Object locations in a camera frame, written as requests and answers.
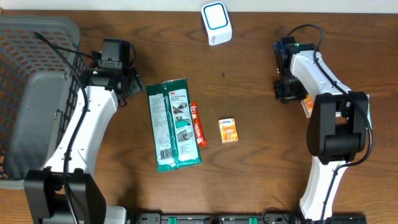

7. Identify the white barcode scanner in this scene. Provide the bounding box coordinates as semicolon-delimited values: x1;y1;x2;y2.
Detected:
201;1;233;46

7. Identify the grey plastic basket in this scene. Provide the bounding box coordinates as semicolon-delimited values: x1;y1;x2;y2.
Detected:
1;16;86;190

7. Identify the mint green snack packet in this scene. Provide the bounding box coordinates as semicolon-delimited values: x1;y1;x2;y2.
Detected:
366;94;372;129

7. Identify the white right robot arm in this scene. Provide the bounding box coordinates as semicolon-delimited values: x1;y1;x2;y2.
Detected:
274;36;372;223

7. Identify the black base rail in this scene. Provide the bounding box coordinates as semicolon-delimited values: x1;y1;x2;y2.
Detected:
127;212;367;224

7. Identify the orange small box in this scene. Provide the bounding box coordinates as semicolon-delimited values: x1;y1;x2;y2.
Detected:
218;118;239;143
300;95;313;118

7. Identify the red stick sachet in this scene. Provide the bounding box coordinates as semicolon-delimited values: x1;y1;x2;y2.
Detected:
190;102;207;147

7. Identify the green white package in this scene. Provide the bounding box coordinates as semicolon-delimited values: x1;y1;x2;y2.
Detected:
146;78;201;172

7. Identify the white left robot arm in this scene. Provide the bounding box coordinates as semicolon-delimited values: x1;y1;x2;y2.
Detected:
24;39;145;223

